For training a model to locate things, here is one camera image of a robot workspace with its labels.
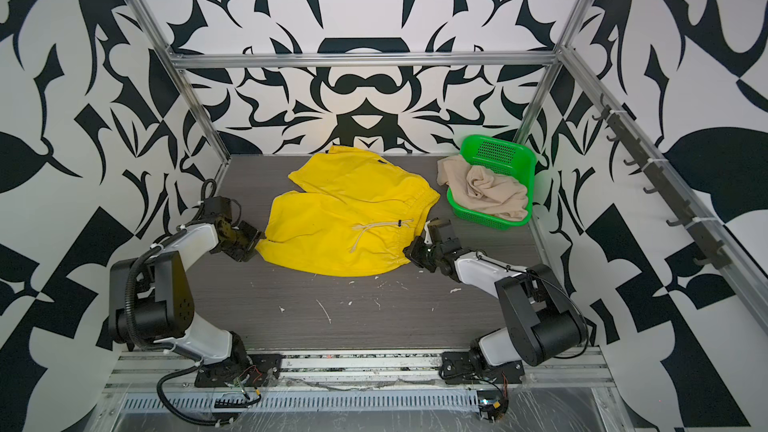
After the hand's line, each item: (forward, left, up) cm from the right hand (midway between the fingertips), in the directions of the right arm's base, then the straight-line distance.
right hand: (404, 249), depth 90 cm
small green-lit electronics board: (-37, -19, -6) cm, 42 cm away
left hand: (+5, +43, +1) cm, 43 cm away
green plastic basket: (+43, -43, -6) cm, 61 cm away
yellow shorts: (+15, +15, -3) cm, 21 cm away
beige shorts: (+18, -25, +4) cm, 32 cm away
